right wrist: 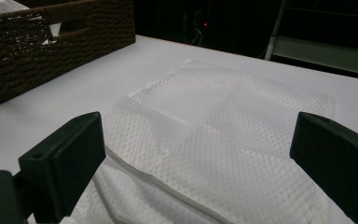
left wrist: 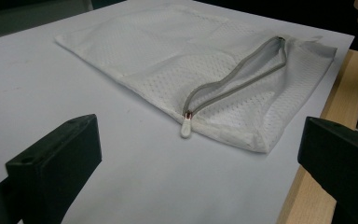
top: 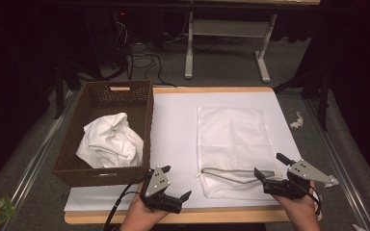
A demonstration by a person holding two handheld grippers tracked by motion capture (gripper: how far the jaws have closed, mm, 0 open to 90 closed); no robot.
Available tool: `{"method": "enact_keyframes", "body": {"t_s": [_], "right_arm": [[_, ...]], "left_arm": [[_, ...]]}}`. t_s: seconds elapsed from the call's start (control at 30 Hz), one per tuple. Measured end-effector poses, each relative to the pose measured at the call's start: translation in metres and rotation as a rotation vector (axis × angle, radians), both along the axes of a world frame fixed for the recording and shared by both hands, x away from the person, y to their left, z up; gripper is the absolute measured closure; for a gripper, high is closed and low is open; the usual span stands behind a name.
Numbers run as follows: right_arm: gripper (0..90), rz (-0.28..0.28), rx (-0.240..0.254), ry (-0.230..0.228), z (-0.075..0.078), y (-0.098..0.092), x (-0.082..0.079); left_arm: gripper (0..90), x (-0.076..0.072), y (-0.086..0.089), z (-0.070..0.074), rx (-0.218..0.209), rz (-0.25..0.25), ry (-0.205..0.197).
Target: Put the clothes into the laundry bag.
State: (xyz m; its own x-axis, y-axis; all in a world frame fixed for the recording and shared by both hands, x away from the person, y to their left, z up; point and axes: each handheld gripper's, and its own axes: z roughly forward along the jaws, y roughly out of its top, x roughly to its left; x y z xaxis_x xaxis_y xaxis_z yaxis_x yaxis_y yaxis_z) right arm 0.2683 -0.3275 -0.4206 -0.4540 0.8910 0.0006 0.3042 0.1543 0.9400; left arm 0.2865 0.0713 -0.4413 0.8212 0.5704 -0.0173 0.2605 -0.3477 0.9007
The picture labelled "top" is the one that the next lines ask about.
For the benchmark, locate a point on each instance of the white metal desk frame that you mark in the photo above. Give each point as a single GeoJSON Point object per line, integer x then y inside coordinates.
{"type": "Point", "coordinates": [228, 28]}

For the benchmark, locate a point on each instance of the person's left hand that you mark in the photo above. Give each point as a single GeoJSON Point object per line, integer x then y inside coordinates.
{"type": "Point", "coordinates": [141, 215]}

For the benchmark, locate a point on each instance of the metal floor rail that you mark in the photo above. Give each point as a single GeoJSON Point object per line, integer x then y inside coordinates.
{"type": "Point", "coordinates": [32, 166]}
{"type": "Point", "coordinates": [337, 160]}

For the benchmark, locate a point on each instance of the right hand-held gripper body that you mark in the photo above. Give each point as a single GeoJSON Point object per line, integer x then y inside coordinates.
{"type": "Point", "coordinates": [302, 171]}

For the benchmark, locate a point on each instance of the clear plastic bag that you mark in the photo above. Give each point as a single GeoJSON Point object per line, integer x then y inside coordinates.
{"type": "Point", "coordinates": [231, 138]}

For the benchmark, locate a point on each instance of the brown woven basket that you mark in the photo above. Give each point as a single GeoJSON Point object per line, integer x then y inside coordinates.
{"type": "Point", "coordinates": [109, 102]}

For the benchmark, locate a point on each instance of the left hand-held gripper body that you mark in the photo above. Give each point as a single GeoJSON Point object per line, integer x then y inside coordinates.
{"type": "Point", "coordinates": [155, 183]}

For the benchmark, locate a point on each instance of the black stand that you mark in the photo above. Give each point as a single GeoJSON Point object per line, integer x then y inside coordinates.
{"type": "Point", "coordinates": [58, 93]}
{"type": "Point", "coordinates": [323, 99]}

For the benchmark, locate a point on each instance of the person's right hand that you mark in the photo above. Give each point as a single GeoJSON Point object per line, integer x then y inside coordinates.
{"type": "Point", "coordinates": [297, 210]}

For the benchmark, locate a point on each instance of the white table sheet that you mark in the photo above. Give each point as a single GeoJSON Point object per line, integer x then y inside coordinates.
{"type": "Point", "coordinates": [173, 128]}

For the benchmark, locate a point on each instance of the white garment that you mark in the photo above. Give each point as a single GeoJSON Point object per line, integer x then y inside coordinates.
{"type": "Point", "coordinates": [109, 141]}

